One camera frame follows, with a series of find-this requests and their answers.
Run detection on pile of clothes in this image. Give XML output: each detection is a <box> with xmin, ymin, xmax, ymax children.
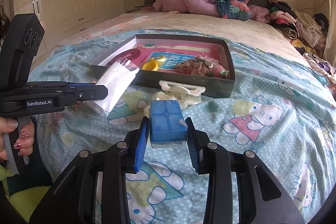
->
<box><xmin>249</xmin><ymin>0</ymin><xmax>335</xmax><ymax>85</ymax></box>

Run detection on hello kitty blue blanket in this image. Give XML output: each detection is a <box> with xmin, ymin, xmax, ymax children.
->
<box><xmin>37</xmin><ymin>39</ymin><xmax>335</xmax><ymax>223</ymax></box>

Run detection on dark cardboard tray box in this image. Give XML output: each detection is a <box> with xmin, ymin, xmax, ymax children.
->
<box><xmin>92</xmin><ymin>34</ymin><xmax>235</xmax><ymax>98</ymax></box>

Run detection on pink pompom hair tie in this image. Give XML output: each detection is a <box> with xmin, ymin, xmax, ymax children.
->
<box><xmin>207</xmin><ymin>66</ymin><xmax>230</xmax><ymax>79</ymax></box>

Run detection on small blue box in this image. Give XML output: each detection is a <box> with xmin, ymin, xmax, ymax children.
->
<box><xmin>149</xmin><ymin>100</ymin><xmax>188</xmax><ymax>148</ymax></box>

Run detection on yellow ring in bag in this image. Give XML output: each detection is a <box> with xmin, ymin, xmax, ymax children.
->
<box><xmin>140</xmin><ymin>60</ymin><xmax>160</xmax><ymax>72</ymax></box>

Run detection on white cat claw clip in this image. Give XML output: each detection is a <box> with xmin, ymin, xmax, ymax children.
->
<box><xmin>159</xmin><ymin>80</ymin><xmax>206</xmax><ymax>97</ymax></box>

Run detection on pink book in tray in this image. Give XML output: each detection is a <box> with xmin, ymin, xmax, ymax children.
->
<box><xmin>106</xmin><ymin>40</ymin><xmax>228</xmax><ymax>79</ymax></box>

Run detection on white card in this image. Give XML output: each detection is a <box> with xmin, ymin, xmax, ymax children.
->
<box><xmin>84</xmin><ymin>57</ymin><xmax>140</xmax><ymax>118</ymax></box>

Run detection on green sleeve forearm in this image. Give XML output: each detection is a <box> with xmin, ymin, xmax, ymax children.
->
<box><xmin>1</xmin><ymin>163</ymin><xmax>51</xmax><ymax>223</ymax></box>

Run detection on pink quilted jacket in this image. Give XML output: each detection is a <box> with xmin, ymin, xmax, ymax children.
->
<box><xmin>153</xmin><ymin>0</ymin><xmax>220</xmax><ymax>17</ymax></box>

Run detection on left hand painted nails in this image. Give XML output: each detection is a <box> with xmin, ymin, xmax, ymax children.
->
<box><xmin>0</xmin><ymin>117</ymin><xmax>35</xmax><ymax>162</ymax></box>

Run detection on cream bead hair accessory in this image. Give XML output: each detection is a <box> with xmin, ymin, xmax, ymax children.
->
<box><xmin>151</xmin><ymin>92</ymin><xmax>202</xmax><ymax>110</ymax></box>

